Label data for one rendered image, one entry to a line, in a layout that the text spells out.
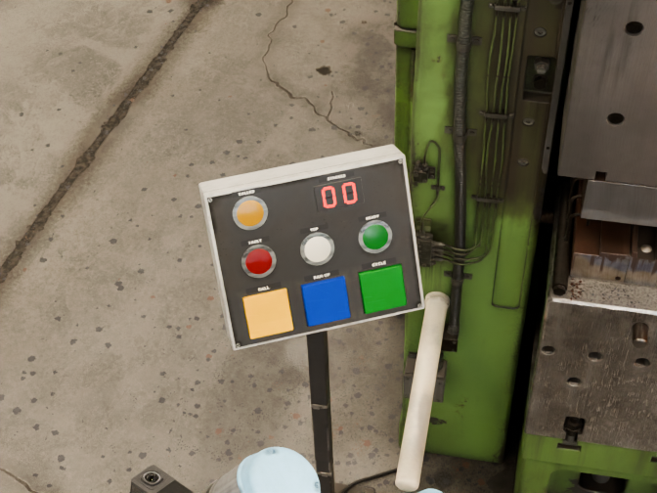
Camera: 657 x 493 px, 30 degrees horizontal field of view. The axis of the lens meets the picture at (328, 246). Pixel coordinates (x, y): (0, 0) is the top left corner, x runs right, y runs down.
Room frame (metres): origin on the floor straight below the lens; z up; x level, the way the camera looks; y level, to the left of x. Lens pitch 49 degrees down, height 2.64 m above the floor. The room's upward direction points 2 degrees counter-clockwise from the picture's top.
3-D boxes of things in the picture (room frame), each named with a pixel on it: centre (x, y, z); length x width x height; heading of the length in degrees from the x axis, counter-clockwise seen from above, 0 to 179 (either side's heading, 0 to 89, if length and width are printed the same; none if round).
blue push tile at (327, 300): (1.29, 0.01, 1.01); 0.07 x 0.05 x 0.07; 102
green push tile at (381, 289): (1.31, -0.09, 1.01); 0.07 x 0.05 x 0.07; 102
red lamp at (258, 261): (1.31, 0.12, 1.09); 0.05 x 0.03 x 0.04; 77
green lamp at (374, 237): (1.35, -0.08, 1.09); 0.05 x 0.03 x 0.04; 77
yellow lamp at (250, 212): (1.35, 0.13, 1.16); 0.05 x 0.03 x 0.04; 77
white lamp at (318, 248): (1.33, 0.02, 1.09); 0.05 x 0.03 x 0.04; 77
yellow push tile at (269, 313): (1.26, 0.11, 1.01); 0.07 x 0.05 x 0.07; 102
